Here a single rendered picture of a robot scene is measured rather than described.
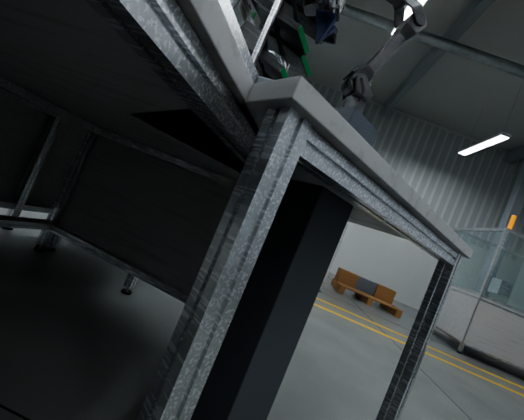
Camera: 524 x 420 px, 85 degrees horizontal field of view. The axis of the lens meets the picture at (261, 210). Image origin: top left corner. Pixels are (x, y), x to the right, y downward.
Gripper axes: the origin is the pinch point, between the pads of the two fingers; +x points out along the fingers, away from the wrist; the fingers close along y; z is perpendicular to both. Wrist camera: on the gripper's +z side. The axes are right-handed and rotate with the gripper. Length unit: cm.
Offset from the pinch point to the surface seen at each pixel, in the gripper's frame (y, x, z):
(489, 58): -475, -375, -158
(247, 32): -18.7, -6.9, 32.8
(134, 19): 60, 47, -6
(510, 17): -457, -442, -159
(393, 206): 16, 43, -33
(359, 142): 34, 40, -23
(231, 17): 40, 30, 1
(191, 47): 54, 44, -6
